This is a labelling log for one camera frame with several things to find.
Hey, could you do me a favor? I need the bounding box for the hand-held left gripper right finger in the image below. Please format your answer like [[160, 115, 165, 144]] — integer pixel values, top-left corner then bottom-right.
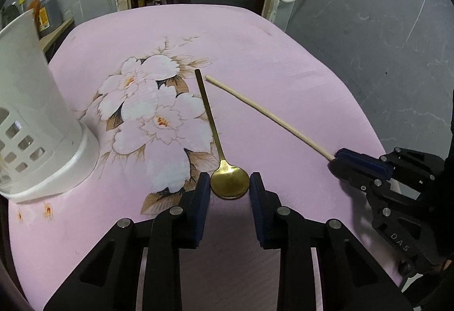
[[249, 172, 414, 311]]

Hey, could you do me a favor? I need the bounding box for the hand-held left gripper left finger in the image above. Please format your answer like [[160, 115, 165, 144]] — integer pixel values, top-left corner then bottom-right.
[[43, 172, 211, 311]]

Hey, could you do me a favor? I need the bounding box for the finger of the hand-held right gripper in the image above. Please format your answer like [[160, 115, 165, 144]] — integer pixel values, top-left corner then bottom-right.
[[329, 160, 426, 227], [335, 147, 445, 191]]

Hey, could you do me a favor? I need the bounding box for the gold spoon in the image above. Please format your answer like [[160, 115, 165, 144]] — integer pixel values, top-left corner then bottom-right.
[[194, 69, 250, 200]]

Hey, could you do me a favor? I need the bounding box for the wooden chopstick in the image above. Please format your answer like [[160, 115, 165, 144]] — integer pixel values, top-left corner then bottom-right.
[[205, 75, 336, 161]]

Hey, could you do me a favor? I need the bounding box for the white plastic utensil holder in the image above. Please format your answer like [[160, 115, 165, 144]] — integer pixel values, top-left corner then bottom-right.
[[0, 10, 100, 203]]

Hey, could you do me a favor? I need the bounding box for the pink floral tablecloth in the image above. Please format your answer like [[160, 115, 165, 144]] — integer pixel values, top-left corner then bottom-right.
[[7, 4, 398, 311]]

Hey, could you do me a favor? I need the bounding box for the wooden counter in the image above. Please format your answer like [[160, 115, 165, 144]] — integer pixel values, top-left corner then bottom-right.
[[37, 18, 75, 51]]

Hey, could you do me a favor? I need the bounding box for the clear plastic oil jug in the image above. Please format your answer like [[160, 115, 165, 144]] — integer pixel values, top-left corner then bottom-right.
[[34, 0, 63, 32]]

